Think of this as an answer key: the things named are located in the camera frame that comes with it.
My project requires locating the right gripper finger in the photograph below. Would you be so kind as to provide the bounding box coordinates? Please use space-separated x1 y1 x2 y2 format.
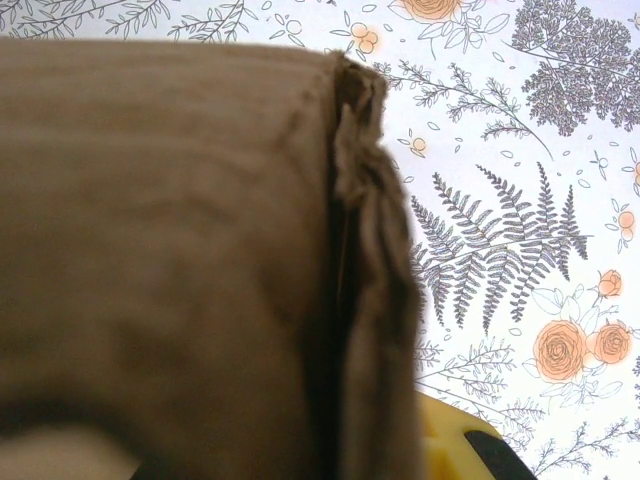
417 391 540 480

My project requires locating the brown cardboard paper box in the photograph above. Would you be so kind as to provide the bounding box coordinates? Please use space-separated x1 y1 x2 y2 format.
0 37 427 480

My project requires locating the floral tablecloth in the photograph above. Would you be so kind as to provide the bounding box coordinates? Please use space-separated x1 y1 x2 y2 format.
0 0 640 480

